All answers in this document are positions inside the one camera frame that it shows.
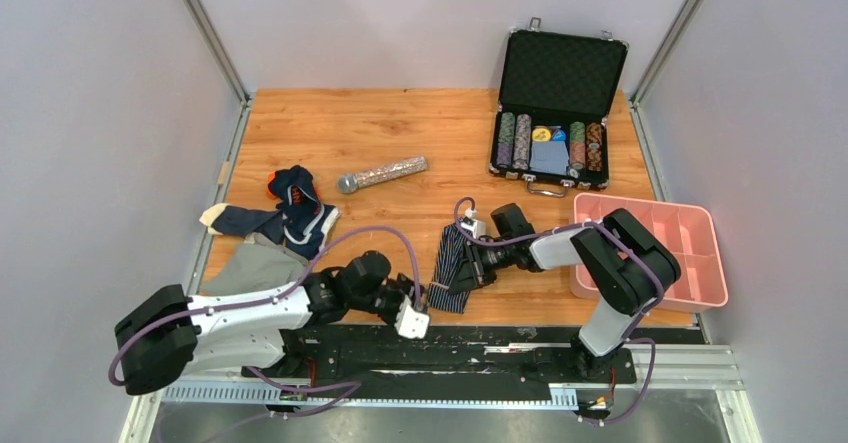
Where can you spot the grey cloth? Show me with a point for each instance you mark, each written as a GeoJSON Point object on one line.
{"type": "Point", "coordinates": [258, 264]}

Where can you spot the navy white orange garment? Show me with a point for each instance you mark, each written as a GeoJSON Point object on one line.
{"type": "Point", "coordinates": [300, 221]}

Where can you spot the black poker chip case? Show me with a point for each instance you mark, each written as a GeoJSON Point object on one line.
{"type": "Point", "coordinates": [558, 79]}

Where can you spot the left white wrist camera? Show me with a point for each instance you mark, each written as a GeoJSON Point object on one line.
{"type": "Point", "coordinates": [411, 323]}

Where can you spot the yellow dealer button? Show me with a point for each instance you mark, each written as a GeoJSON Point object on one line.
{"type": "Point", "coordinates": [541, 134]}

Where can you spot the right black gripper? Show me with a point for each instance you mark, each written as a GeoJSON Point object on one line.
{"type": "Point", "coordinates": [472, 272]}

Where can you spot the blue playing card deck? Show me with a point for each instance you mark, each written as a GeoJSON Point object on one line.
{"type": "Point", "coordinates": [550, 157]}

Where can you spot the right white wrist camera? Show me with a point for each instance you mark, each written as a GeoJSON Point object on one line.
{"type": "Point", "coordinates": [471, 225]}

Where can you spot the aluminium frame rail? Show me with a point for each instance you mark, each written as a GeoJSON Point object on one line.
{"type": "Point", "coordinates": [660, 364]}

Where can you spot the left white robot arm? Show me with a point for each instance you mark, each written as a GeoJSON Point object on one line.
{"type": "Point", "coordinates": [172, 334]}

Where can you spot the glittery silver microphone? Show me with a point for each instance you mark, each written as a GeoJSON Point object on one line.
{"type": "Point", "coordinates": [352, 182]}

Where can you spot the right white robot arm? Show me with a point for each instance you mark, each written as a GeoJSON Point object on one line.
{"type": "Point", "coordinates": [629, 266]}

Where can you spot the blue dealer button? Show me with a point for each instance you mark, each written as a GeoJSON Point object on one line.
{"type": "Point", "coordinates": [559, 135]}

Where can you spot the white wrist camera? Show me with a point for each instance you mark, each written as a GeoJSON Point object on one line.
{"type": "Point", "coordinates": [411, 323]}
{"type": "Point", "coordinates": [471, 225]}

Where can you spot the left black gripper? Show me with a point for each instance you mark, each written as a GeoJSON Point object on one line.
{"type": "Point", "coordinates": [404, 287]}

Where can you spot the grey poker chip stack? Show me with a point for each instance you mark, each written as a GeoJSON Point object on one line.
{"type": "Point", "coordinates": [522, 141]}

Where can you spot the navy striped underwear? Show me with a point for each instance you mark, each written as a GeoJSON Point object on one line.
{"type": "Point", "coordinates": [450, 256]}

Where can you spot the green poker chip stack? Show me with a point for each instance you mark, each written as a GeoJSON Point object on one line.
{"type": "Point", "coordinates": [577, 145]}

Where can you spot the purple poker chip stack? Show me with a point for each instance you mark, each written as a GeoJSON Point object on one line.
{"type": "Point", "coordinates": [505, 139]}

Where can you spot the brown poker chip stack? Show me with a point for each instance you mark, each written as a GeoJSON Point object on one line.
{"type": "Point", "coordinates": [594, 154]}

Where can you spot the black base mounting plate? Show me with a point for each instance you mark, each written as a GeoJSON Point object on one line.
{"type": "Point", "coordinates": [451, 363]}

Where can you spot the pink compartment tray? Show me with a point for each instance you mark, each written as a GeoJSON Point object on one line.
{"type": "Point", "coordinates": [687, 231]}

